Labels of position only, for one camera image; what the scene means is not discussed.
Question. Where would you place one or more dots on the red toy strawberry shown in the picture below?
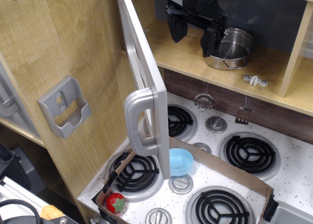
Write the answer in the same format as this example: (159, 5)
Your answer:
(115, 203)

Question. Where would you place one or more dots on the white plastic door latch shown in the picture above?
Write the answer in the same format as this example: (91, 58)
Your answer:
(255, 80)

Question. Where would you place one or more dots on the back left black burner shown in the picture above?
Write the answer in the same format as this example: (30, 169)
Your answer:
(178, 120)

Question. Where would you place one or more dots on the hanging toy skimmer spoon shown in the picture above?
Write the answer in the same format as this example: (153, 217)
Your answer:
(204, 100)

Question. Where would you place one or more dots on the light blue plastic bowl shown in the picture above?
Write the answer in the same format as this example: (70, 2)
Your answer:
(181, 162)

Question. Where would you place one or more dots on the brown cardboard barrier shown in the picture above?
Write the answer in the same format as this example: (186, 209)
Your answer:
(220, 167)

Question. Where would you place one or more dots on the back right black burner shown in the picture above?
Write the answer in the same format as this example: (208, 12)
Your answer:
(250, 154)

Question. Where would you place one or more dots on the stainless steel pot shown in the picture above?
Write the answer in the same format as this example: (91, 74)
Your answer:
(234, 51)

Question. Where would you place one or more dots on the grey front edge stove knob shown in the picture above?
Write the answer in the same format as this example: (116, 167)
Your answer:
(158, 216)

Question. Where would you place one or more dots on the hanging toy spatula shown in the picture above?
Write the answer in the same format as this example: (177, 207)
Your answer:
(244, 113)

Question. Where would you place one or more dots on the front right black burner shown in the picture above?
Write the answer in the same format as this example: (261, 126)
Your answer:
(217, 207)

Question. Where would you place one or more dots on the grey centre front stove knob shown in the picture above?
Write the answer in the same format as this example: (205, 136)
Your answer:
(181, 185)

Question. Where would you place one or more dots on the grey fridge door handle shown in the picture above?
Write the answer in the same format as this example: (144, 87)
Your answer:
(8, 105)

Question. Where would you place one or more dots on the grey wall phone holder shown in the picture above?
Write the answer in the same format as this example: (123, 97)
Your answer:
(57, 100)

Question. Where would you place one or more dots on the black burner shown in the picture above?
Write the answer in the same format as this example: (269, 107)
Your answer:
(178, 120)
(140, 173)
(217, 207)
(250, 154)

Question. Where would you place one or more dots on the black equipment box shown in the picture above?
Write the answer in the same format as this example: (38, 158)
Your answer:
(16, 165)

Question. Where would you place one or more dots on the orange object at bottom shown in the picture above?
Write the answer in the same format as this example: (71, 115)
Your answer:
(50, 212)

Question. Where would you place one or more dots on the front left black burner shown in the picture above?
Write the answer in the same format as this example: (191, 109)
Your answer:
(140, 173)

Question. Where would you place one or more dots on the grey toy microwave door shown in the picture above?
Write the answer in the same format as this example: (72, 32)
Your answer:
(146, 108)

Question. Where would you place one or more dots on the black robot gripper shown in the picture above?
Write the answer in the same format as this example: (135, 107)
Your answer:
(202, 14)

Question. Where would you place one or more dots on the grey toy sink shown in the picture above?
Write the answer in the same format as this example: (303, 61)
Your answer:
(287, 214)

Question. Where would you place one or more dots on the grey back stove knob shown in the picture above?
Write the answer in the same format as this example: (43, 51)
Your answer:
(216, 124)

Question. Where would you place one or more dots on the grey middle stove knob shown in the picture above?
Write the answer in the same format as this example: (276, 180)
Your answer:
(203, 147)

